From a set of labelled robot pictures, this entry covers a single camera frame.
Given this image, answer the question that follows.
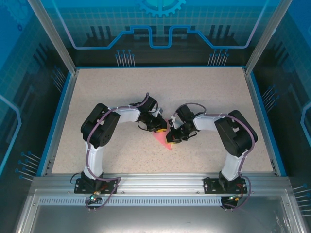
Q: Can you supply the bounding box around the pink cloth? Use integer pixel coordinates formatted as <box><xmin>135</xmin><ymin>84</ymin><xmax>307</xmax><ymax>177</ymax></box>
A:
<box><xmin>152</xmin><ymin>118</ymin><xmax>173</xmax><ymax>151</ymax></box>

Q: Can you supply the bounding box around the wide aluminium mounting rail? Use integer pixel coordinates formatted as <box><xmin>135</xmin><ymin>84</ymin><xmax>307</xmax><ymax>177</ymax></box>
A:
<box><xmin>29</xmin><ymin>172</ymin><xmax>292</xmax><ymax>195</ymax></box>

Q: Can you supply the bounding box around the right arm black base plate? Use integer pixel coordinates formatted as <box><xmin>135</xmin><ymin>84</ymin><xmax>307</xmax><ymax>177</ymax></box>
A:
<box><xmin>203</xmin><ymin>177</ymin><xmax>248</xmax><ymax>194</ymax></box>

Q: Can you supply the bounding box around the slotted grey cable duct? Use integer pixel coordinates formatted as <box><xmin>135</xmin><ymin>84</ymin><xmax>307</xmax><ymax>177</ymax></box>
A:
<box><xmin>38</xmin><ymin>197</ymin><xmax>225</xmax><ymax>206</ymax></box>

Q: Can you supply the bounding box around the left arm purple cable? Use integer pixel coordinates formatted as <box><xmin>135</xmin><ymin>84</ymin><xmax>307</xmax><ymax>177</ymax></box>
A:
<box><xmin>85</xmin><ymin>92</ymin><xmax>150</xmax><ymax>212</ymax></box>

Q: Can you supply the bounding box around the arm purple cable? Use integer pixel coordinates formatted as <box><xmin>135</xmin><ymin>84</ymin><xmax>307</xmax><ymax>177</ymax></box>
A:
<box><xmin>85</xmin><ymin>92</ymin><xmax>150</xmax><ymax>212</ymax></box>
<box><xmin>173</xmin><ymin>103</ymin><xmax>256</xmax><ymax>212</ymax></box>

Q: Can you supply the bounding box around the aluminium table side rail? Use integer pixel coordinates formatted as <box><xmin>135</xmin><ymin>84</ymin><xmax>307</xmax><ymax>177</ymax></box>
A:
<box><xmin>40</xmin><ymin>69</ymin><xmax>80</xmax><ymax>177</ymax></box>
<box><xmin>244</xmin><ymin>69</ymin><xmax>279</xmax><ymax>177</ymax></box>

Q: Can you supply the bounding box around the cable connector with green light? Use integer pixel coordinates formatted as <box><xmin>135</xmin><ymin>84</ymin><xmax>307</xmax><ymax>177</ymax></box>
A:
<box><xmin>227</xmin><ymin>193</ymin><xmax>245</xmax><ymax>203</ymax></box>
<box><xmin>89</xmin><ymin>190</ymin><xmax>103</xmax><ymax>202</ymax></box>

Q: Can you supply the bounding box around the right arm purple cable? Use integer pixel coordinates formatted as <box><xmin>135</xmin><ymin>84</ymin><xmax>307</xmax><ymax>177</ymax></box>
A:
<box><xmin>173</xmin><ymin>103</ymin><xmax>256</xmax><ymax>212</ymax></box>

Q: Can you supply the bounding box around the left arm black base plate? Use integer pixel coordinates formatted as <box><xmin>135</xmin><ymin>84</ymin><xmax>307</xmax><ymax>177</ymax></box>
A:
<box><xmin>74</xmin><ymin>178</ymin><xmax>122</xmax><ymax>194</ymax></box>

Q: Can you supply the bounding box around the aluminium frame post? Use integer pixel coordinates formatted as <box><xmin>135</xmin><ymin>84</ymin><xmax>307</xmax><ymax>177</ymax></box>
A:
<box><xmin>243</xmin><ymin>0</ymin><xmax>293</xmax><ymax>75</ymax></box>
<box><xmin>26</xmin><ymin>0</ymin><xmax>80</xmax><ymax>75</ymax></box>

